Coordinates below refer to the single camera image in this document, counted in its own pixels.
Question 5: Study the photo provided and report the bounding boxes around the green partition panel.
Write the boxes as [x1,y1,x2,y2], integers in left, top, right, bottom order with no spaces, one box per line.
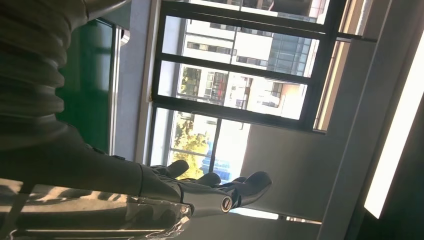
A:
[54,18,115,155]

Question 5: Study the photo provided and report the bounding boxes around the green leafy tree outside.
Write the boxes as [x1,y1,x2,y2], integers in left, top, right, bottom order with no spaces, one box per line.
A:
[170,66,218,181]

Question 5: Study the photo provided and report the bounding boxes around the ribbed grey right arm sleeve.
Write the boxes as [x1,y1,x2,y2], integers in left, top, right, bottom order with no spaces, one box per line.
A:
[0,0,89,152]

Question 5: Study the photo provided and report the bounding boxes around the black framed window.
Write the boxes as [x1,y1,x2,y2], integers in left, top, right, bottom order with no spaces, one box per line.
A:
[145,0,349,186]

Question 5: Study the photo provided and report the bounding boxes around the grey roller blind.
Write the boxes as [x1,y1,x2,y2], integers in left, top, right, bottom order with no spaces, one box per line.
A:
[240,124,347,223]

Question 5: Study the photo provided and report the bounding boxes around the pale building outside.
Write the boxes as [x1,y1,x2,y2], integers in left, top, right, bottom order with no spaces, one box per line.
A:
[158,0,321,121]

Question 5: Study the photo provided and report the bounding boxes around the beige window side trim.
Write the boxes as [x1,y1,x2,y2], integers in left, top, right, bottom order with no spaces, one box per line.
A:
[312,0,365,132]

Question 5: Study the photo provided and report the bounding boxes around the long ceiling light strip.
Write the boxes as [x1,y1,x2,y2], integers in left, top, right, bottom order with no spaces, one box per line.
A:
[363,29,424,220]

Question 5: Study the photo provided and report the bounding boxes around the silver metal panel post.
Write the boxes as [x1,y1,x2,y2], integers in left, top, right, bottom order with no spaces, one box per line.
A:
[108,25,123,157]

